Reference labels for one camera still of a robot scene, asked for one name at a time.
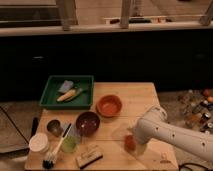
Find orange apple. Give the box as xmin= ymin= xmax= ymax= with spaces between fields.
xmin=124 ymin=135 xmax=136 ymax=151

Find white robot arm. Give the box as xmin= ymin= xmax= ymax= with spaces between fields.
xmin=131 ymin=106 xmax=213 ymax=162

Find orange red bowl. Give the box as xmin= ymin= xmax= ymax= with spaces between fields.
xmin=96 ymin=95 xmax=122 ymax=117

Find dark maroon bowl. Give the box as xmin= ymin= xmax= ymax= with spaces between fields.
xmin=76 ymin=111 xmax=100 ymax=137

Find wooden block eraser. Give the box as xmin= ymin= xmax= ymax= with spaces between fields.
xmin=76 ymin=145 xmax=103 ymax=170

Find spice jar rack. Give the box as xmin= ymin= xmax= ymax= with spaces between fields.
xmin=178 ymin=89 xmax=213 ymax=134

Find small metal cup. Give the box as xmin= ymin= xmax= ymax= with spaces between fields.
xmin=47 ymin=120 xmax=63 ymax=137

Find green plastic tray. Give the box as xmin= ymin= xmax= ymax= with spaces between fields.
xmin=40 ymin=75 xmax=94 ymax=110

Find blue grey sponge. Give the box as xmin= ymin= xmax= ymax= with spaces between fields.
xmin=58 ymin=80 xmax=74 ymax=93

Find white round container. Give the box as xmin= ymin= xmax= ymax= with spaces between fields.
xmin=29 ymin=133 xmax=49 ymax=153

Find black cable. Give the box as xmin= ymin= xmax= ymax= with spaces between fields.
xmin=178 ymin=162 xmax=213 ymax=171

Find white handled dish brush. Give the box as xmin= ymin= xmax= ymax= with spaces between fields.
xmin=42 ymin=124 xmax=72 ymax=169

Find black handle beside board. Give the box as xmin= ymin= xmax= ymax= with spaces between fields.
xmin=31 ymin=117 xmax=39 ymax=137

